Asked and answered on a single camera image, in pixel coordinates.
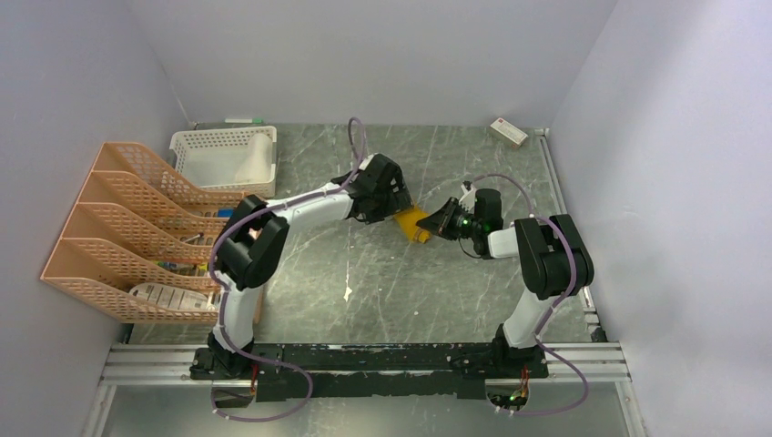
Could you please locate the yellow grey patterned towel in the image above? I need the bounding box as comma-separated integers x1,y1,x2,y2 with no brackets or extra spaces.
393,206,431,244

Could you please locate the white red small box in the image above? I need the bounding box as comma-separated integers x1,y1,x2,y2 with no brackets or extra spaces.
488,117,528,148

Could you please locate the orange compartment organiser tray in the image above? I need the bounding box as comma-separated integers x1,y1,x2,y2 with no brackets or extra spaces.
208,195,276,326

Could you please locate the white perforated plastic basket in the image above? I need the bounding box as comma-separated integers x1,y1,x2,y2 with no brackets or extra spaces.
169,126,278,198

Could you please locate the white packet in file rack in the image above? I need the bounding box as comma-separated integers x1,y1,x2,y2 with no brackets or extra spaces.
128,282,219,312

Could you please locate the aluminium frame rail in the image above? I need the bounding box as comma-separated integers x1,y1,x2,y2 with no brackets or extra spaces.
82,342,646,436

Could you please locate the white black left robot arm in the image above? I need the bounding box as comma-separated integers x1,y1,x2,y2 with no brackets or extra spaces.
208,154,413,379

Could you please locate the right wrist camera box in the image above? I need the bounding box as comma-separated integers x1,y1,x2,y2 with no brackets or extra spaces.
459,180,477,205

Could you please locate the white green marker pen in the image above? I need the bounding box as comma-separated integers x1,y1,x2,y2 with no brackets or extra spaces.
223,117,264,125

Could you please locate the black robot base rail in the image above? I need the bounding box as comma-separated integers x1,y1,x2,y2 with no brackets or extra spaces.
189,342,548,402

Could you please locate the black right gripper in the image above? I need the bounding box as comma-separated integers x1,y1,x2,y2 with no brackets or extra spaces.
419,198,482,241

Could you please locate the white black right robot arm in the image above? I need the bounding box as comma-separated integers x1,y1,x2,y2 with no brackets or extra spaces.
416,187,594,377

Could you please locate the orange mesh file rack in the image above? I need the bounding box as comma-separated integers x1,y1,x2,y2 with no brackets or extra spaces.
41,142,245,325

